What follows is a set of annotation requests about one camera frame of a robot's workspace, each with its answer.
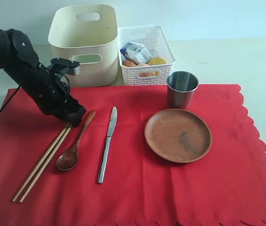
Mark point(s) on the cream plastic bin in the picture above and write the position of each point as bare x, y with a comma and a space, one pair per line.
87, 34

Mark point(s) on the red scalloped table cloth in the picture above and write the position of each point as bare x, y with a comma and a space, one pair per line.
227, 187

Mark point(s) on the brown wooden spoon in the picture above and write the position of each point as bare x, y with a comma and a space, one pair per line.
69, 158

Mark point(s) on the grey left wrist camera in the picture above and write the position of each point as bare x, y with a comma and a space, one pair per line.
65, 66

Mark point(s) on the brown round plate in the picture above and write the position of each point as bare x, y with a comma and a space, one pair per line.
178, 135

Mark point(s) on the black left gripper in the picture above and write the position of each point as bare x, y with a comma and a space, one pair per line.
50, 94

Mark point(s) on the blue white milk carton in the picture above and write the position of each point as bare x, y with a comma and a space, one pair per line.
136, 53

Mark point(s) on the stainless steel cup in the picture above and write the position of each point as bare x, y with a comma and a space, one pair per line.
181, 86

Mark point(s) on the yellow lemon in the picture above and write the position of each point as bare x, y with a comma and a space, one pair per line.
156, 61

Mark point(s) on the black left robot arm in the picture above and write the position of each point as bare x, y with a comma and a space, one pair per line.
15, 48

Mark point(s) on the silver table knife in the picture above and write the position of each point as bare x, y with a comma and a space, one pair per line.
111, 128

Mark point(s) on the brown egg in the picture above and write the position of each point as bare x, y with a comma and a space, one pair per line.
146, 74

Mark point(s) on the white woven plastic basket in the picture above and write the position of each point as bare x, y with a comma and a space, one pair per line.
154, 39

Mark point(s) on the fried chicken nugget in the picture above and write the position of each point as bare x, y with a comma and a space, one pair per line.
128, 63

